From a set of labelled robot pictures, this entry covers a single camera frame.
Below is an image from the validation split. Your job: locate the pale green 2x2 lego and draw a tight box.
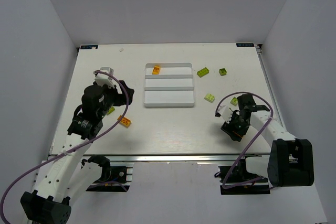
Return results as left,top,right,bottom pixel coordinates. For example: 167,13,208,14
230,97,238,106

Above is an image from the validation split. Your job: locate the yellow 2x4 lego brick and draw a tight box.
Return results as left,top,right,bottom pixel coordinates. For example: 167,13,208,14
117,115,132,128

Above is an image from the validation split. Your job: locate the pale green sloped lego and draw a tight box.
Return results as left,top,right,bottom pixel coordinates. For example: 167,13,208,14
204,93,215,103

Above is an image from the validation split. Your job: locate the dark green 2x2 lego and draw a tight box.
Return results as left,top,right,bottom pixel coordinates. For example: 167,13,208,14
218,68,227,76

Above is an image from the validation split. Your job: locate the yellow lego piece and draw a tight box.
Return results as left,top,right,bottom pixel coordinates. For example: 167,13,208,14
152,65,161,75

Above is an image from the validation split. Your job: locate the lime 2x4 lego brick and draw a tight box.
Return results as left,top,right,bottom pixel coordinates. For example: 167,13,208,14
197,67,209,78

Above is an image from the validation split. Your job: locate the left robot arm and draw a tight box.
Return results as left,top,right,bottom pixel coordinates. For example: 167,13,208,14
20,79,134,223

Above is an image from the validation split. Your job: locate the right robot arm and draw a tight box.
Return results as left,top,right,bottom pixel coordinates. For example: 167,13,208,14
215,91,314,189

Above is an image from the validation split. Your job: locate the left blue corner label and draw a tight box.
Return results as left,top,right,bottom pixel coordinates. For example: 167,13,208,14
80,45,98,50

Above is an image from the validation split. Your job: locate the white divided sorting tray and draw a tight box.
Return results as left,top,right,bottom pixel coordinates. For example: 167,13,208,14
143,62,196,108

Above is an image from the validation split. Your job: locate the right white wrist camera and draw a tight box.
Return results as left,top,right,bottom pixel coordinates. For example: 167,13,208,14
215,105,233,123

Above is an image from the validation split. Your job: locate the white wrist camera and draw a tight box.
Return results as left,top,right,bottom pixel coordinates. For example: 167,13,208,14
215,105,233,123
93,67,116,88

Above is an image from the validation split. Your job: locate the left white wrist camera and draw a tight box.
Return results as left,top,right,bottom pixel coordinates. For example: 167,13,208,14
93,67,116,88

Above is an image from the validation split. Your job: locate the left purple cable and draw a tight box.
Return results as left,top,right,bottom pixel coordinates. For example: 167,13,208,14
0,70,131,224

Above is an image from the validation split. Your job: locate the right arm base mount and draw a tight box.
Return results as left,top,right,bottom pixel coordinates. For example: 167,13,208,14
214,166,270,195

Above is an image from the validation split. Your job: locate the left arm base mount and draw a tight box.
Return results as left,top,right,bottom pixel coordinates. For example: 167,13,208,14
86,163,133,193

